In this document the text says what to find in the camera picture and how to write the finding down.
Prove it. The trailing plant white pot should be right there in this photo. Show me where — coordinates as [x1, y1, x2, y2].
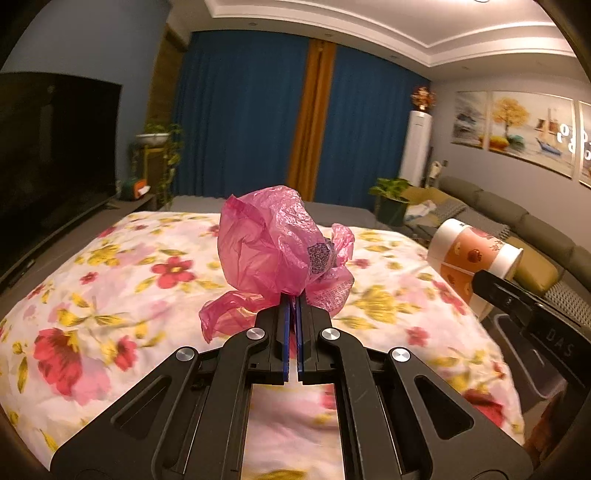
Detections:
[135, 121, 184, 208]

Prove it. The grey and yellow sofa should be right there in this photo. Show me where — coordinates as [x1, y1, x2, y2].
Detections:
[406, 174, 591, 324]

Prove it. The pink plastic bag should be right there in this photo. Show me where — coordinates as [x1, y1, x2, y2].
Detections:
[198, 185, 356, 344]

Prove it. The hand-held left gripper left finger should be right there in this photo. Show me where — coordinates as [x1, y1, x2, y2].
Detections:
[51, 294, 293, 480]

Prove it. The black white patterned pillow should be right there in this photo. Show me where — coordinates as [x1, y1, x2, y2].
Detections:
[436, 202, 469, 221]
[478, 220, 513, 241]
[545, 281, 591, 324]

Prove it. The wooden plant stand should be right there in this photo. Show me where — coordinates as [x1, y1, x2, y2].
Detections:
[131, 144, 174, 204]

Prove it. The white standing air conditioner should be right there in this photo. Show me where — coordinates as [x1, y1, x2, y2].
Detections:
[398, 111, 434, 185]

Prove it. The orange white paper cup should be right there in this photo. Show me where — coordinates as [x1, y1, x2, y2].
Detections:
[427, 218, 525, 319]

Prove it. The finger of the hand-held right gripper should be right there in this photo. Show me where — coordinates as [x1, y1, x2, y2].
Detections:
[473, 270, 546, 330]

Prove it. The orange green tissue box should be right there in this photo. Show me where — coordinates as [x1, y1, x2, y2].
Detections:
[121, 178, 152, 201]

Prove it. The potted plant dark green pot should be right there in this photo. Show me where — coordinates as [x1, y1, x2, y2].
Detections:
[368, 178, 411, 227]

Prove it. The black television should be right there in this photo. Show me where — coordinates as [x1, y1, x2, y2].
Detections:
[0, 71, 123, 287]

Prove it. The sailboat and tree painting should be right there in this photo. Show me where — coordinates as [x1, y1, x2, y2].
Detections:
[487, 91, 577, 178]

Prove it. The gold red flower ornament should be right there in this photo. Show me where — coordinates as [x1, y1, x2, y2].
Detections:
[411, 85, 437, 113]

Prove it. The small landscape painting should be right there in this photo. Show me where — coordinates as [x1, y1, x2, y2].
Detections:
[451, 90, 489, 149]

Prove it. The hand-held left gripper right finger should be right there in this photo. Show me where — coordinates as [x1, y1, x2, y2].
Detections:
[297, 294, 532, 480]

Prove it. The yellow pillow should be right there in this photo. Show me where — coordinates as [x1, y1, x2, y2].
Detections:
[512, 251, 566, 294]

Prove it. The grey tv cabinet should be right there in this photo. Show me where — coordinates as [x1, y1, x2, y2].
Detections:
[0, 193, 158, 294]

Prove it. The floral printed blanket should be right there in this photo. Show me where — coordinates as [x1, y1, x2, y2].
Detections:
[0, 210, 527, 480]

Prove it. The blue curtain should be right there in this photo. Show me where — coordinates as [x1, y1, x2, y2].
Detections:
[172, 31, 310, 197]
[316, 46, 432, 210]

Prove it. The orange curtain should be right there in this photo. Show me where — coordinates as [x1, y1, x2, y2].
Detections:
[288, 39, 335, 199]

